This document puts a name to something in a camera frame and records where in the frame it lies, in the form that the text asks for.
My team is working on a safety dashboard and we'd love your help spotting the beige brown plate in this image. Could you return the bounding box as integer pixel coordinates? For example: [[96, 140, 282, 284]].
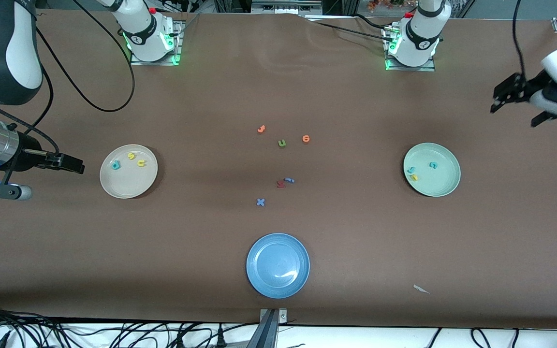
[[100, 144, 159, 199]]

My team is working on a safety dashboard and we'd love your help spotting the brown table cover sheet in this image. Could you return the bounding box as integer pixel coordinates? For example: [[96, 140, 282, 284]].
[[0, 9, 557, 330]]

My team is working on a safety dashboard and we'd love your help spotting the pale green plate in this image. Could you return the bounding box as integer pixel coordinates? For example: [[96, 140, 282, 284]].
[[403, 143, 461, 198]]

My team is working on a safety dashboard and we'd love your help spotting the blue plate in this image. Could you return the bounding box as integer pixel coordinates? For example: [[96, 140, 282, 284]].
[[246, 233, 310, 299]]

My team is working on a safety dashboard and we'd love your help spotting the grey equipment box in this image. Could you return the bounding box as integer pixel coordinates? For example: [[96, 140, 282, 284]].
[[252, 0, 322, 14]]

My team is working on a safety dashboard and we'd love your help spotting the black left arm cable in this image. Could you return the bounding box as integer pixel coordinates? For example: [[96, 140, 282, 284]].
[[511, 0, 530, 83]]

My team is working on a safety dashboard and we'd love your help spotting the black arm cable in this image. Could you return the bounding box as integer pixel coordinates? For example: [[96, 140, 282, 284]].
[[0, 0, 136, 155], [511, 0, 530, 83]]

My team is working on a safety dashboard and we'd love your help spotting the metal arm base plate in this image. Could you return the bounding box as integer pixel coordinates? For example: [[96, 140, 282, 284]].
[[130, 19, 183, 66], [382, 24, 436, 72]]

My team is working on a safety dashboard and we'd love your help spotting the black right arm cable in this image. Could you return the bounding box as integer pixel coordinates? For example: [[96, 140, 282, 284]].
[[0, 0, 136, 155]]

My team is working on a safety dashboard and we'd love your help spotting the black cable on sheet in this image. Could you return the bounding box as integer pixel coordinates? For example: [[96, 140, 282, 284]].
[[303, 14, 395, 42]]

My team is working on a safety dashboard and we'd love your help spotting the grey metal clamp bracket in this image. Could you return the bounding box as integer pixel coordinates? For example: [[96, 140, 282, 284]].
[[259, 308, 288, 325]]

